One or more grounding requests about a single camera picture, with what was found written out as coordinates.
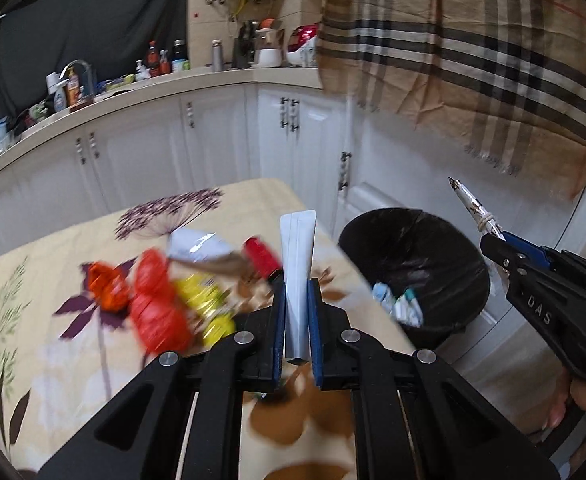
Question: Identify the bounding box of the red black bottle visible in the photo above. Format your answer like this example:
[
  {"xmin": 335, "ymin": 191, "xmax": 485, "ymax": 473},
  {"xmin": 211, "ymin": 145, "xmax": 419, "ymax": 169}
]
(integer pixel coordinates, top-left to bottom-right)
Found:
[{"xmin": 243, "ymin": 236, "xmax": 283, "ymax": 282}]

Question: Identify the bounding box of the white brown wrapper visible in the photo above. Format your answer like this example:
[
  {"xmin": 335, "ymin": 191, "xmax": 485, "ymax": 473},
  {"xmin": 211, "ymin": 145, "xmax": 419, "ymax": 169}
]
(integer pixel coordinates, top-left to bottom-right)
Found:
[{"xmin": 448, "ymin": 177, "xmax": 506, "ymax": 240}]

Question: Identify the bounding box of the white packet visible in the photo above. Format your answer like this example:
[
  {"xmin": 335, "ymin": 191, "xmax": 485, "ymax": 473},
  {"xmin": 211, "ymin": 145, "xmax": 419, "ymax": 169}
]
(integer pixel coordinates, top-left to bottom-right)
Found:
[{"xmin": 280, "ymin": 210, "xmax": 317, "ymax": 363}]

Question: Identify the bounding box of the yellow snack wrapper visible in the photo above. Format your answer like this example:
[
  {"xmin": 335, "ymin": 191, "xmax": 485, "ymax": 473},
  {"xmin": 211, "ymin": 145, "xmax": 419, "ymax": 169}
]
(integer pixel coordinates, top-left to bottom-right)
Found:
[{"xmin": 174, "ymin": 274, "xmax": 235, "ymax": 349}]

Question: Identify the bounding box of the silver foil bag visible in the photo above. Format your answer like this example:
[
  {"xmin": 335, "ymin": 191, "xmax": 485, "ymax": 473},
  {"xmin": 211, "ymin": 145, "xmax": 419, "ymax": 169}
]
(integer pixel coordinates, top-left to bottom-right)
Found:
[{"xmin": 166, "ymin": 226, "xmax": 253, "ymax": 278}]

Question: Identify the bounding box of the red plastic bag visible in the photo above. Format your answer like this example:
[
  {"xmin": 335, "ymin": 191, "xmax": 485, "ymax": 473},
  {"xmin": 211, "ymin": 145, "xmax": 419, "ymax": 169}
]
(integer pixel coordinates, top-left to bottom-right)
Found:
[{"xmin": 130, "ymin": 247, "xmax": 194, "ymax": 354}]

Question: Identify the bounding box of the orange wrapper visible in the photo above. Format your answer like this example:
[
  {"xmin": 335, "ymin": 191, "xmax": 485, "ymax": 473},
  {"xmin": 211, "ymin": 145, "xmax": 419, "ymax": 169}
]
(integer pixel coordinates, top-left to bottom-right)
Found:
[{"xmin": 87, "ymin": 261, "xmax": 130, "ymax": 313}]

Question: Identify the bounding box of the black lined trash bin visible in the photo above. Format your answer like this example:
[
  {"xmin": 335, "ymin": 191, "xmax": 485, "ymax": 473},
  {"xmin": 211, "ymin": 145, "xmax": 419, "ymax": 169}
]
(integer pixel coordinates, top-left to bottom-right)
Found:
[{"xmin": 338, "ymin": 207, "xmax": 490, "ymax": 350}]

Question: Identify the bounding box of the person right hand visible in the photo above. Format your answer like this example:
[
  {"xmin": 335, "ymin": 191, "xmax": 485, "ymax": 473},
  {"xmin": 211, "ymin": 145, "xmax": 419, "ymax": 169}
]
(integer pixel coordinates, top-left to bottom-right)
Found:
[{"xmin": 542, "ymin": 370, "xmax": 586, "ymax": 471}]

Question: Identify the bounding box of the plaid beige hanging cloth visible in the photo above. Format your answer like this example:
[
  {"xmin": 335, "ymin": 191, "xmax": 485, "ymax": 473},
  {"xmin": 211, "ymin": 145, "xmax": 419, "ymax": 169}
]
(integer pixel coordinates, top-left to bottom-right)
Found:
[{"xmin": 317, "ymin": 0, "xmax": 586, "ymax": 198}]

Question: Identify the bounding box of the red rice cooker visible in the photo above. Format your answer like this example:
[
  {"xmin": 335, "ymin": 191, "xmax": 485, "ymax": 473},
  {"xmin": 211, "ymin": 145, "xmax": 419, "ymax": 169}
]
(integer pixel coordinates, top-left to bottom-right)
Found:
[{"xmin": 286, "ymin": 23, "xmax": 319, "ymax": 68}]

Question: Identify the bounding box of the white blender jug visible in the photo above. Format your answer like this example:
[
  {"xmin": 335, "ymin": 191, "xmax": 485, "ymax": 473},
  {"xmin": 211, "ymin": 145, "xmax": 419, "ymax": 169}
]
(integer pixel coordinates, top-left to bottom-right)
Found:
[{"xmin": 253, "ymin": 18, "xmax": 284, "ymax": 68}]

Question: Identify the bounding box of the black knife block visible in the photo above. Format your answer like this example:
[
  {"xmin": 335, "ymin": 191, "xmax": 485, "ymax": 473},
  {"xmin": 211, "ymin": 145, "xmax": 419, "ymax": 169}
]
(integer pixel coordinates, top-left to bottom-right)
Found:
[{"xmin": 231, "ymin": 21, "xmax": 258, "ymax": 70}]

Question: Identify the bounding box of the grey thermos bottle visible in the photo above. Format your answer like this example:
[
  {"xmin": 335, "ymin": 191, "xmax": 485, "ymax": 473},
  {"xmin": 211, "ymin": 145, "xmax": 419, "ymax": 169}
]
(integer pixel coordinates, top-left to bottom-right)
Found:
[{"xmin": 212, "ymin": 39, "xmax": 224, "ymax": 73}]

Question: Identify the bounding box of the red sauce bottle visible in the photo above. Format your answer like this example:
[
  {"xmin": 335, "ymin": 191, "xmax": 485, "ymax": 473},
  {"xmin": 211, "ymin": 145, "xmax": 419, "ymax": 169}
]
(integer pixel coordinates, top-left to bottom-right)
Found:
[{"xmin": 145, "ymin": 40, "xmax": 162, "ymax": 77}]

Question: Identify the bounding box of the chrome sink faucet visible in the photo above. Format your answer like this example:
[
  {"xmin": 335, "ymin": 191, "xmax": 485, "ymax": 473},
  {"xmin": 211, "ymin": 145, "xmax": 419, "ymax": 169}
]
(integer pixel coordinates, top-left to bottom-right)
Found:
[{"xmin": 58, "ymin": 58, "xmax": 95, "ymax": 106}]

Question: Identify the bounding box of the orange soap bottle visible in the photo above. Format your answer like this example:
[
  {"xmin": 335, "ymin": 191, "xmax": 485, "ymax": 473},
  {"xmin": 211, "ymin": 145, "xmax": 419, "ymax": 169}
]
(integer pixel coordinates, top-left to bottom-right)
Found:
[{"xmin": 66, "ymin": 67, "xmax": 81, "ymax": 106}]

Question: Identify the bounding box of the black window curtain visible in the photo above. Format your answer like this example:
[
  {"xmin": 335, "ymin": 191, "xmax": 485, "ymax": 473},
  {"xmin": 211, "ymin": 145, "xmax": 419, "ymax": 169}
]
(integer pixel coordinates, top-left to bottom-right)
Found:
[{"xmin": 0, "ymin": 0, "xmax": 188, "ymax": 118}]

